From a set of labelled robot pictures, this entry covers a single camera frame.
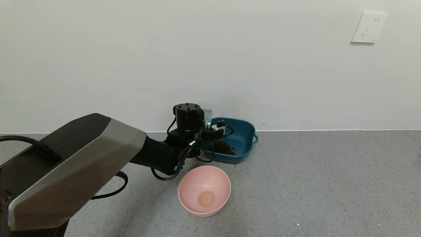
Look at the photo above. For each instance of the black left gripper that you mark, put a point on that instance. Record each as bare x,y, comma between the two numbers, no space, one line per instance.
188,118

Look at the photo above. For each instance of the transparent teal ribbed cup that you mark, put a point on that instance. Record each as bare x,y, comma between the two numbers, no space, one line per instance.
207,120

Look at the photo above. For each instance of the roasted coffee beans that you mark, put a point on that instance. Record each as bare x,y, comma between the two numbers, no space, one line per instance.
223,148

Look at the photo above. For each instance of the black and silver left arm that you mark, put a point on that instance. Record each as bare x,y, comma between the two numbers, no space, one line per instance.
82,158

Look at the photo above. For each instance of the teal square plastic tray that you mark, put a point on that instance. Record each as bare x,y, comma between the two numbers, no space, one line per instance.
243,138

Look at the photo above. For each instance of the pink plastic bowl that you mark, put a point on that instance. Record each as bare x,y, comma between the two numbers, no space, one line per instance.
204,191

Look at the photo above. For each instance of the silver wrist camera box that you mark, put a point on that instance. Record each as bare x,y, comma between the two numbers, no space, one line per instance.
219,127

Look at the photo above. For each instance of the white wall socket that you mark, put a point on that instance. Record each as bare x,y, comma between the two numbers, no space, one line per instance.
368,28

